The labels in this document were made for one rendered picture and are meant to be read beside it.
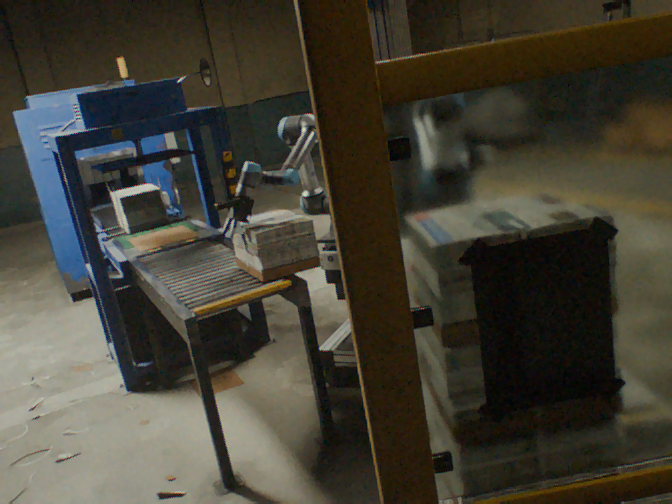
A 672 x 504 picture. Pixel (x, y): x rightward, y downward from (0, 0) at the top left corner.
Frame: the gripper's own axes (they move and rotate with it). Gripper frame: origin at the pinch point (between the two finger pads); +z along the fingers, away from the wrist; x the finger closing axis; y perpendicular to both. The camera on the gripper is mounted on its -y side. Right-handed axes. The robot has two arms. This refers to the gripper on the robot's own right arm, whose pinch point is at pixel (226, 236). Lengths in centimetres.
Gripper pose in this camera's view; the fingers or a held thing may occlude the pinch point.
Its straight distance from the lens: 295.9
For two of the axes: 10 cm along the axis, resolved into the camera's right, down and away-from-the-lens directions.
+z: -3.0, 9.5, 0.3
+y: 8.4, 2.4, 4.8
